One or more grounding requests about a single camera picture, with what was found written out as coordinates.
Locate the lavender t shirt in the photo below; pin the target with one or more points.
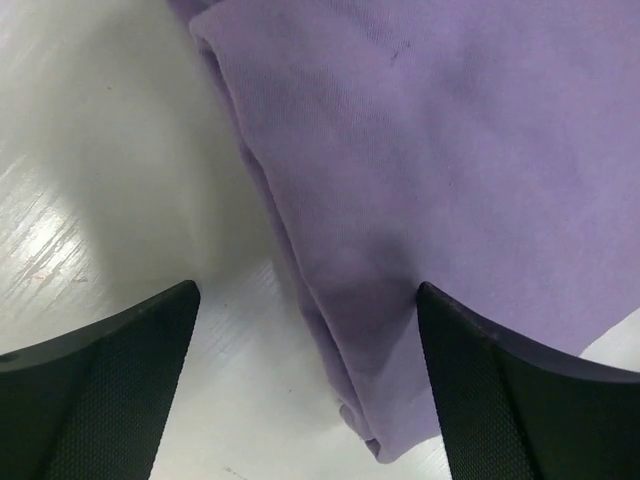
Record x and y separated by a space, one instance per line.
490 148

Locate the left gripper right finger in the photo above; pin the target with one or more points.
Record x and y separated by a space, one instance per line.
512 408

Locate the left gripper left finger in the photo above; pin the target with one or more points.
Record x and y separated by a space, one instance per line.
93 403

